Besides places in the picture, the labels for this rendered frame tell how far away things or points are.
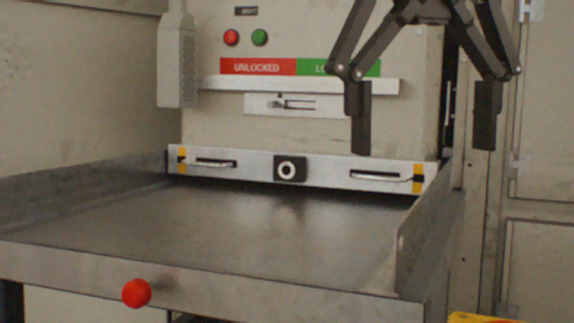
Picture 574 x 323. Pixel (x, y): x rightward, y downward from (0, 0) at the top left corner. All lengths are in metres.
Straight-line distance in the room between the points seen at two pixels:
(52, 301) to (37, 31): 0.81
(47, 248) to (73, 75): 0.56
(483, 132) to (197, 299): 0.36
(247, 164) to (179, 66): 0.23
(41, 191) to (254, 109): 0.42
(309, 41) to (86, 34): 0.48
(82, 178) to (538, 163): 0.84
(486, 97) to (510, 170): 0.62
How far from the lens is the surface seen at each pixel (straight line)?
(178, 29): 1.08
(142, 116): 1.36
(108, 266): 0.73
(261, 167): 1.12
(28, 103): 1.23
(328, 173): 1.07
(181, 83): 1.08
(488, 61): 0.60
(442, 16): 0.57
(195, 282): 0.67
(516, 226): 1.24
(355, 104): 0.53
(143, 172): 1.15
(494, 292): 1.30
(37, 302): 1.80
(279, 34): 1.11
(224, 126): 1.16
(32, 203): 0.93
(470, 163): 1.24
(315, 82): 1.04
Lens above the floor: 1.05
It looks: 7 degrees down
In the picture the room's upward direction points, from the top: 2 degrees clockwise
